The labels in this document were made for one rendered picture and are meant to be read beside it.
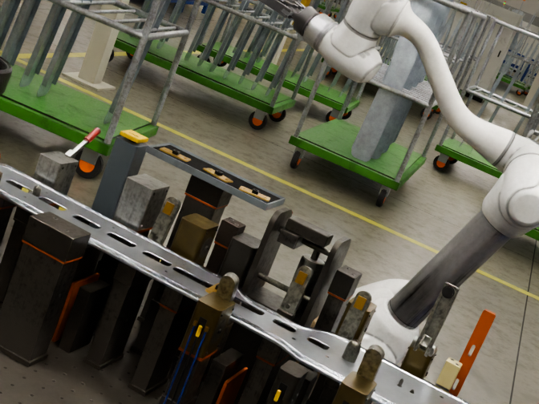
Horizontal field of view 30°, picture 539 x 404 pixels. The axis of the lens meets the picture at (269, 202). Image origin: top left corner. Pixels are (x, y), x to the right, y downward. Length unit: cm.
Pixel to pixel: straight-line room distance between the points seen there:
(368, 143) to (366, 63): 601
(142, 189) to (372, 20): 71
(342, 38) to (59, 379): 108
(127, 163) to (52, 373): 65
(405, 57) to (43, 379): 653
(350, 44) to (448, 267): 61
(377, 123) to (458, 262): 604
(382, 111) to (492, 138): 596
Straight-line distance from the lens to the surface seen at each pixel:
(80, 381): 240
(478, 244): 253
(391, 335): 265
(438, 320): 236
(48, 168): 266
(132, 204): 254
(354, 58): 257
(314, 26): 262
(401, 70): 854
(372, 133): 855
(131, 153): 274
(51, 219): 232
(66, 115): 639
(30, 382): 233
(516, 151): 261
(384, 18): 253
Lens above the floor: 181
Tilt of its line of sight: 14 degrees down
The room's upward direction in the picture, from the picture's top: 22 degrees clockwise
